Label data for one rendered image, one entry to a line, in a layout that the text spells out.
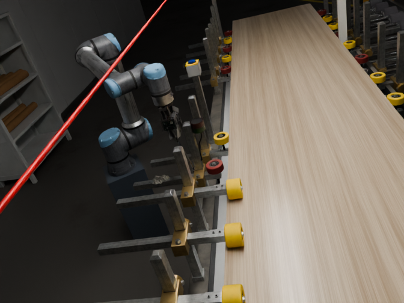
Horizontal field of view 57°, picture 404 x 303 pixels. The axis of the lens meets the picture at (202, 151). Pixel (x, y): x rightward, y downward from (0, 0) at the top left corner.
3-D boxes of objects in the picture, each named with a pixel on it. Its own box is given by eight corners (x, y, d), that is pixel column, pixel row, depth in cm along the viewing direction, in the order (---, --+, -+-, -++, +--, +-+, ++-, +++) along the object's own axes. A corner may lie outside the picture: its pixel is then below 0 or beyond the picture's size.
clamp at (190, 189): (181, 208, 147) (178, 198, 145) (186, 187, 159) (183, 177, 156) (196, 205, 146) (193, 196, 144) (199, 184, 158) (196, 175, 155)
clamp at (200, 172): (195, 188, 173) (192, 180, 171) (198, 171, 185) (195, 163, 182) (207, 186, 172) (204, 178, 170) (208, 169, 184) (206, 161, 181)
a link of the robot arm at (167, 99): (153, 91, 167) (174, 86, 165) (156, 100, 170) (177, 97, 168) (149, 99, 160) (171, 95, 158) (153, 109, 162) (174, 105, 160)
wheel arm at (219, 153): (152, 169, 205) (149, 162, 202) (153, 165, 207) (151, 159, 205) (229, 156, 196) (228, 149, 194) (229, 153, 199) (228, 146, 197)
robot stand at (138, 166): (138, 249, 267) (107, 184, 237) (130, 228, 288) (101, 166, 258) (169, 234, 273) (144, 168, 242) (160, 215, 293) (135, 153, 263)
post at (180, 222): (197, 288, 146) (162, 195, 121) (198, 281, 149) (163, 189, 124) (206, 287, 145) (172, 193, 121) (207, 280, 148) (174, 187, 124)
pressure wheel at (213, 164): (210, 189, 174) (204, 169, 168) (211, 178, 181) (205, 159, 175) (226, 186, 173) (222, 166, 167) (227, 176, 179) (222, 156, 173)
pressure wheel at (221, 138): (225, 159, 192) (220, 140, 187) (214, 155, 198) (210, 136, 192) (235, 151, 196) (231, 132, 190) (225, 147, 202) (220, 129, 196)
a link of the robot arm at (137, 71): (125, 67, 169) (134, 72, 159) (147, 58, 173) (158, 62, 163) (131, 86, 173) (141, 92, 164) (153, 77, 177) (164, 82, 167)
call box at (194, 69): (188, 79, 204) (184, 65, 200) (190, 74, 210) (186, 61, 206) (201, 76, 203) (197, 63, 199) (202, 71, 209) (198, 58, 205)
